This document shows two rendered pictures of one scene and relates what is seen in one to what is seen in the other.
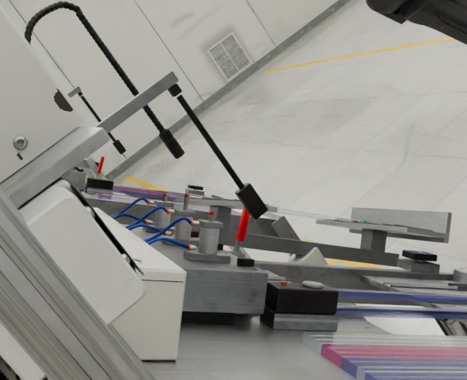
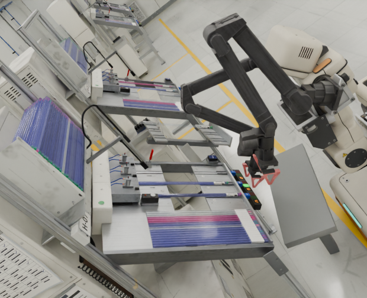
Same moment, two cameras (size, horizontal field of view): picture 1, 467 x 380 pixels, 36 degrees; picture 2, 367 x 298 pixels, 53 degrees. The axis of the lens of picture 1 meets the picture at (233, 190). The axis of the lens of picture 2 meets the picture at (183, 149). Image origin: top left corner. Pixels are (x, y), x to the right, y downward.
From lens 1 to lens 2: 1.06 m
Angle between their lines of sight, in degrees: 24
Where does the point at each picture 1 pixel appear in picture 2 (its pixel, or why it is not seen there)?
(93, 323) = (81, 246)
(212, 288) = (126, 197)
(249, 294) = (135, 198)
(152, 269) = (105, 208)
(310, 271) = (173, 165)
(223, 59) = not seen: outside the picture
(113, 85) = not seen: outside the picture
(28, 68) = (73, 190)
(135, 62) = not seen: outside the picture
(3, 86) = (68, 193)
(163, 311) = (108, 214)
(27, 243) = (71, 237)
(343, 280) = (184, 167)
